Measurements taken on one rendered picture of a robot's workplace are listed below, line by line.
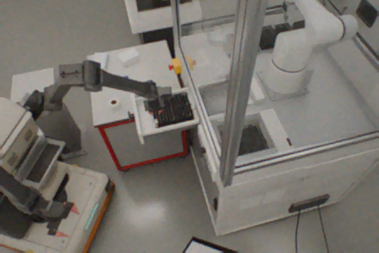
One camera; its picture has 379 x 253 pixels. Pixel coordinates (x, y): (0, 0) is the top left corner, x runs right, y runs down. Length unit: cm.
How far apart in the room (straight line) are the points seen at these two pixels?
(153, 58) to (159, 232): 124
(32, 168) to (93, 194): 78
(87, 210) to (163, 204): 57
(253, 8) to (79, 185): 192
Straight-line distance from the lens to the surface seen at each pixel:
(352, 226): 269
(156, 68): 222
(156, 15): 237
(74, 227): 231
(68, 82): 120
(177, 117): 178
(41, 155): 167
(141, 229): 248
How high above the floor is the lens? 236
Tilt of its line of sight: 54 degrees down
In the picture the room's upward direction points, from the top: 3 degrees counter-clockwise
